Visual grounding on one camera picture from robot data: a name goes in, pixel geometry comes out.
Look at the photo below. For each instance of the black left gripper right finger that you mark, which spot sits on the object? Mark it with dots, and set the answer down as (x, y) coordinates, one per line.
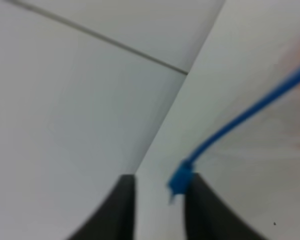
(206, 217)

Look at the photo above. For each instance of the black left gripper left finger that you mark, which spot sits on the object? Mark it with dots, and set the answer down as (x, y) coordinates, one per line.
(115, 218)

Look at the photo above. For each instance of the clear zip bag blue zipper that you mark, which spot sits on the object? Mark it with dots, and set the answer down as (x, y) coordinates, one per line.
(181, 178)

